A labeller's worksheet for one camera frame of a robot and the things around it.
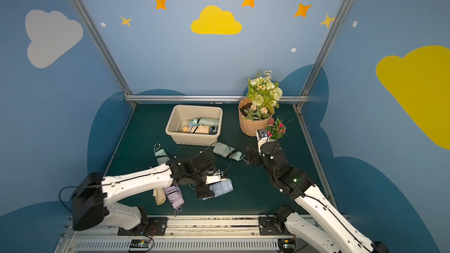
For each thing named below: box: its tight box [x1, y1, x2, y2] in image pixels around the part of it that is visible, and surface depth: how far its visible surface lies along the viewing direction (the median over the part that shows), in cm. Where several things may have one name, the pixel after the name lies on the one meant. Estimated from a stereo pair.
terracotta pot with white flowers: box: [238, 69, 284, 137], surface depth 90 cm
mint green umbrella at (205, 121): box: [192, 117, 220, 126], surface depth 103 cm
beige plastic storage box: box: [165, 104, 224, 147], surface depth 102 cm
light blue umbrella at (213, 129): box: [208, 125, 219, 135], surface depth 107 cm
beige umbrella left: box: [152, 187, 167, 206], surface depth 80 cm
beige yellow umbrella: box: [182, 124, 210, 135], surface depth 102 cm
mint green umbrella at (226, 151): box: [212, 141, 247, 162], surface depth 97 cm
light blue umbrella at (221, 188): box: [208, 178, 234, 198], surface depth 84 cm
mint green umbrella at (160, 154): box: [153, 142, 171, 166], surface depth 96 cm
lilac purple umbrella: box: [164, 185, 185, 218], surface depth 82 cm
